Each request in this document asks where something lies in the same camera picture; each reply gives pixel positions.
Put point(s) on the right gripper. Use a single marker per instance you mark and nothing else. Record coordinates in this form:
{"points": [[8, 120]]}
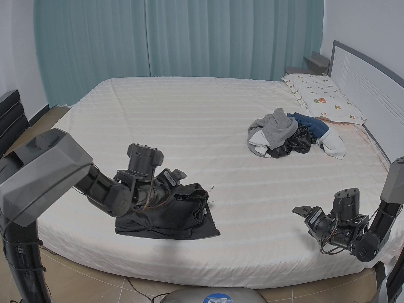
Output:
{"points": [[322, 226]]}

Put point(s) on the blue-green curtain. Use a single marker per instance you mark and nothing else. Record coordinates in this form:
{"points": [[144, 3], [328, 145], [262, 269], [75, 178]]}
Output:
{"points": [[126, 36]]}

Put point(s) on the white printed pillow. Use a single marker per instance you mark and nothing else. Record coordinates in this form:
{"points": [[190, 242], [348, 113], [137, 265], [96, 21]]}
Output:
{"points": [[325, 96]]}

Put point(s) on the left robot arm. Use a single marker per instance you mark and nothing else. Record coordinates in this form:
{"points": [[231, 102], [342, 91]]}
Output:
{"points": [[41, 175]]}

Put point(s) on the black T-shirt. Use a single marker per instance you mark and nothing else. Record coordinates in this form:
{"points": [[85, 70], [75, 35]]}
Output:
{"points": [[176, 219]]}

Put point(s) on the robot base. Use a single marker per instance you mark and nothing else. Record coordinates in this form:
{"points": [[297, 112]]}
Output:
{"points": [[211, 295]]}

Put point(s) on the black chest of drawers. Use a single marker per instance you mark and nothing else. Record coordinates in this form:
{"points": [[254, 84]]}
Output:
{"points": [[11, 115]]}

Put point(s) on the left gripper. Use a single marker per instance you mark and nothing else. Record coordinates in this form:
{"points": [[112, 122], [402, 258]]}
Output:
{"points": [[165, 183]]}

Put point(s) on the grey bedside table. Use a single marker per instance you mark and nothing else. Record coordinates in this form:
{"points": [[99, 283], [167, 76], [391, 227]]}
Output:
{"points": [[315, 61]]}

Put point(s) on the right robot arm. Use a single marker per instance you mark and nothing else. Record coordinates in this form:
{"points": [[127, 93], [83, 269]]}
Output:
{"points": [[372, 235]]}

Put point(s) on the bed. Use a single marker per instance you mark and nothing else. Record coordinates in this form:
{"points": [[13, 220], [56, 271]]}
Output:
{"points": [[189, 121]]}

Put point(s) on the pile of clothes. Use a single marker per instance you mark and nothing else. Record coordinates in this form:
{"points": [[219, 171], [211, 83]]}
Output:
{"points": [[277, 131]]}

